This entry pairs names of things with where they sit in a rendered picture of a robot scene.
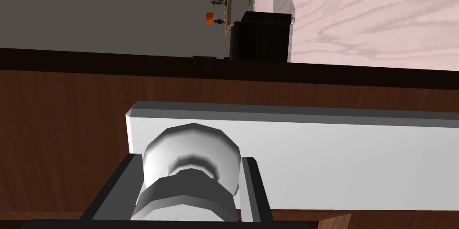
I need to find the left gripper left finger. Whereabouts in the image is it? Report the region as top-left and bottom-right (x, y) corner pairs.
(78, 153), (145, 221)

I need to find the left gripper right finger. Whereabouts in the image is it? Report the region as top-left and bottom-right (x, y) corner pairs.
(239, 156), (275, 223)

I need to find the brown wooden door leaf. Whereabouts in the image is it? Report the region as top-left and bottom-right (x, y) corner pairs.
(0, 48), (459, 229)

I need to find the black armchair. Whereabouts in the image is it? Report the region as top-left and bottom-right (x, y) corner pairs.
(229, 11), (293, 63)

